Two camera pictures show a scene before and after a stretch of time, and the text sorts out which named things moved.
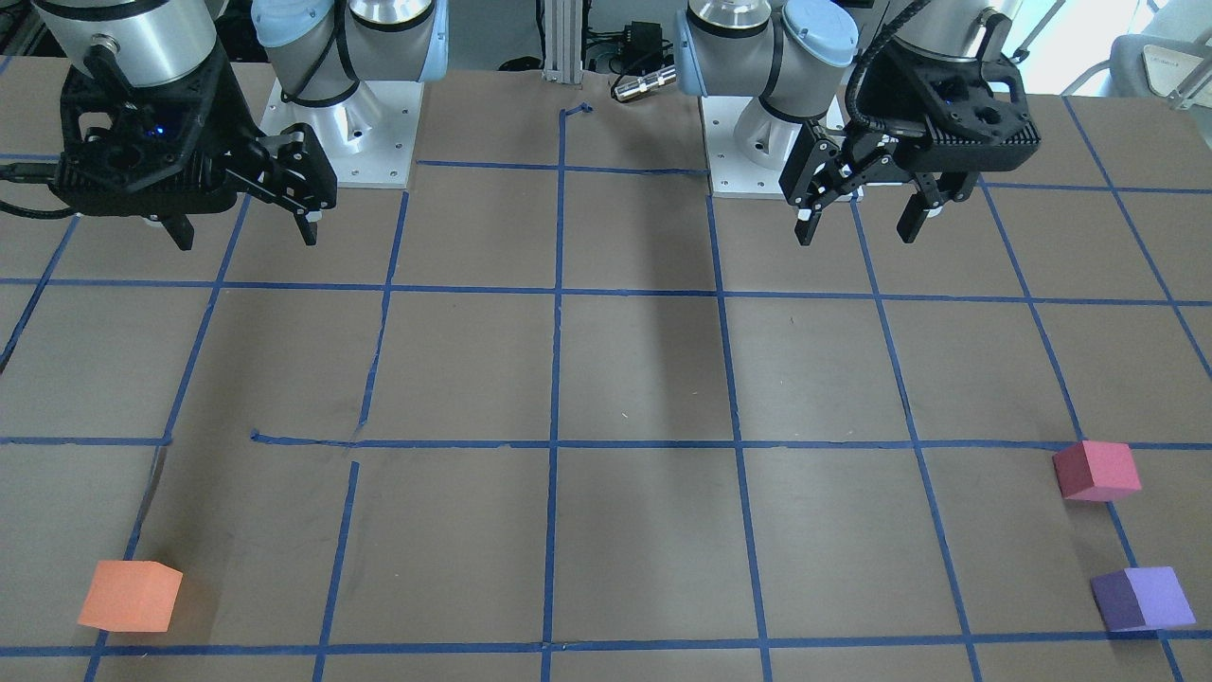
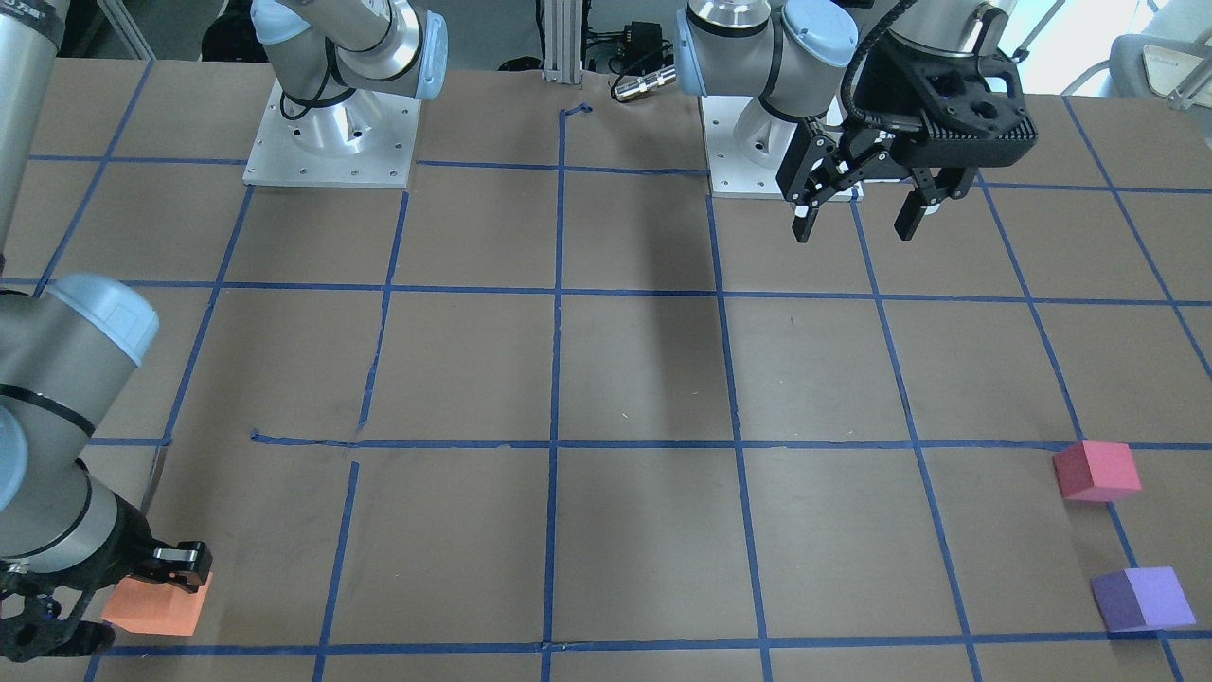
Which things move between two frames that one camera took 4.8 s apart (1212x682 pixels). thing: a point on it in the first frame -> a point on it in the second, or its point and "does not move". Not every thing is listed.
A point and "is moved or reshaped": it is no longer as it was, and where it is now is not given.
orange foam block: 131,596 is moved or reshaped
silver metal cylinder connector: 642,84 does not move
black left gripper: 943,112 does not move
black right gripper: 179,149 -> 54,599
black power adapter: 642,45 does not move
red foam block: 1096,471 does not move
